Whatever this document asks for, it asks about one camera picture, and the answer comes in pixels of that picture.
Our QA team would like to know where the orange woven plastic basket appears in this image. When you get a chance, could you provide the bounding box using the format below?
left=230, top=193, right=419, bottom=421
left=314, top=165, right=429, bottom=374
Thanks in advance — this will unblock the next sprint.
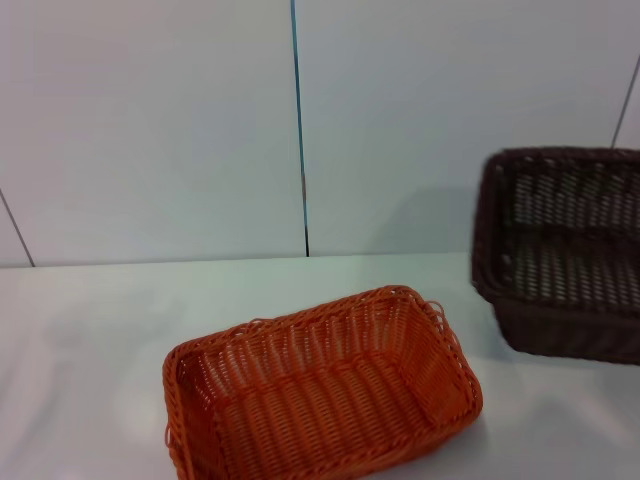
left=161, top=284, right=484, bottom=480

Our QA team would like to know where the dark brown woven basket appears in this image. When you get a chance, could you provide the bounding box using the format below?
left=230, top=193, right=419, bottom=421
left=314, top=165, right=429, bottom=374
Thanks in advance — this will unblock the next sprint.
left=470, top=146, right=640, bottom=366

